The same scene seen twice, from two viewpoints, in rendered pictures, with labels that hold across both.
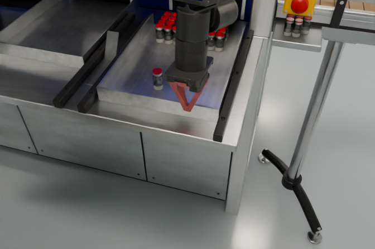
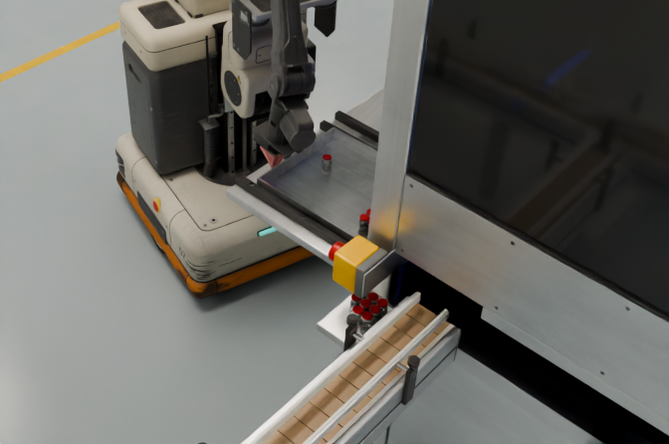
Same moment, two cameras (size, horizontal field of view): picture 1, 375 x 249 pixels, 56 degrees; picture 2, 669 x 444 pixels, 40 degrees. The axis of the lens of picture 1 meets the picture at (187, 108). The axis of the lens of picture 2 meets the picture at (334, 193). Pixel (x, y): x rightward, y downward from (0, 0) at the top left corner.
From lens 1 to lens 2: 2.04 m
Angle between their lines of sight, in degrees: 77
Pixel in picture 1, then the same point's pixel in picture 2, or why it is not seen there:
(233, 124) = (248, 197)
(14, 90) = (375, 101)
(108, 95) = (326, 137)
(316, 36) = (340, 332)
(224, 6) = (288, 121)
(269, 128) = not seen: outside the picture
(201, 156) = not seen: hidden behind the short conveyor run
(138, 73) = (354, 166)
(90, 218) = not seen: hidden behind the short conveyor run
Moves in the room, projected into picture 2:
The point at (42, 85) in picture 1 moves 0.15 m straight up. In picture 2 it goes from (373, 114) to (379, 63)
